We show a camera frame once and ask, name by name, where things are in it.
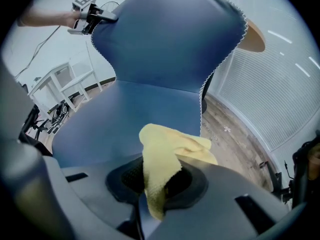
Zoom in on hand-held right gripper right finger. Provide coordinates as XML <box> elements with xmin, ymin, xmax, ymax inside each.
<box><xmin>149</xmin><ymin>153</ymin><xmax>306</xmax><ymax>240</ymax></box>

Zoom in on person's left forearm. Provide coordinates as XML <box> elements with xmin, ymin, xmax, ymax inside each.
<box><xmin>15</xmin><ymin>4</ymin><xmax>81</xmax><ymax>29</ymax></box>

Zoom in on yellow wiping cloth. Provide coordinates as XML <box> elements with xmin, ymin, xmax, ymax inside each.
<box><xmin>138</xmin><ymin>123</ymin><xmax>219</xmax><ymax>221</ymax></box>

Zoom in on white wooden chair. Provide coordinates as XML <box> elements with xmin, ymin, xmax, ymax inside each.
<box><xmin>59</xmin><ymin>40</ymin><xmax>104</xmax><ymax>113</ymax></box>

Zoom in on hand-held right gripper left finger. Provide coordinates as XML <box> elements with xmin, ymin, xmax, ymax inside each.
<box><xmin>60</xmin><ymin>156</ymin><xmax>146</xmax><ymax>240</ymax></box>

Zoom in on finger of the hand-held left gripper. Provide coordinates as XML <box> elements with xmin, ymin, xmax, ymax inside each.
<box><xmin>95</xmin><ymin>5</ymin><xmax>119</xmax><ymax>23</ymax></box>

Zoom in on white wooden desk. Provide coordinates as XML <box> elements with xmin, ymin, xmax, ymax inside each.
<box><xmin>28</xmin><ymin>61</ymin><xmax>76</xmax><ymax>121</ymax></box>

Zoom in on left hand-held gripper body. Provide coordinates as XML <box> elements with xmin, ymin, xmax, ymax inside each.
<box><xmin>67</xmin><ymin>0</ymin><xmax>106</xmax><ymax>35</ymax></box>

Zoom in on blue chair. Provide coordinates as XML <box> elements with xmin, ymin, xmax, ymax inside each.
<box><xmin>51</xmin><ymin>0</ymin><xmax>249</xmax><ymax>169</ymax></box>

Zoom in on white window blinds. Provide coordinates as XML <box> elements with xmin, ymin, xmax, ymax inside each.
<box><xmin>207</xmin><ymin>26</ymin><xmax>320</xmax><ymax>152</ymax></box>

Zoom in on black office chair with bag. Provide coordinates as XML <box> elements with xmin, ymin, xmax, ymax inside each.
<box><xmin>259</xmin><ymin>129</ymin><xmax>320</xmax><ymax>208</ymax></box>

